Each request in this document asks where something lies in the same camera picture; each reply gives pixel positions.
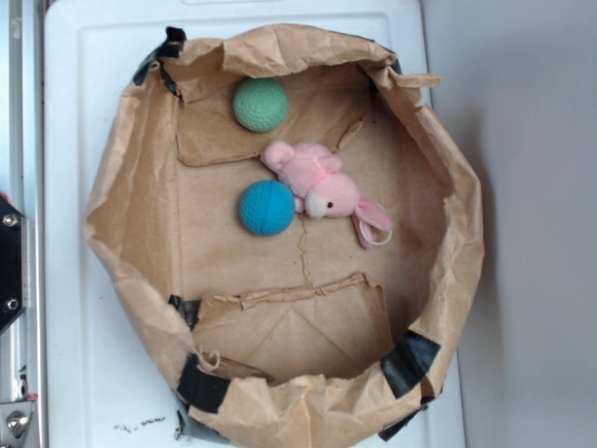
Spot green foam ball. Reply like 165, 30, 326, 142
233, 78, 289, 133

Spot blue foam ball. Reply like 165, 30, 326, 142
239, 180, 295, 236

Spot brown paper bag bin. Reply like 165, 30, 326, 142
84, 24, 484, 447

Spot pink plush bunny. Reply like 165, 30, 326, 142
260, 141, 394, 249

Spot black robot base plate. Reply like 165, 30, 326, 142
0, 192, 26, 335

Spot aluminium frame rail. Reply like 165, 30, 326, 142
1, 1, 49, 447

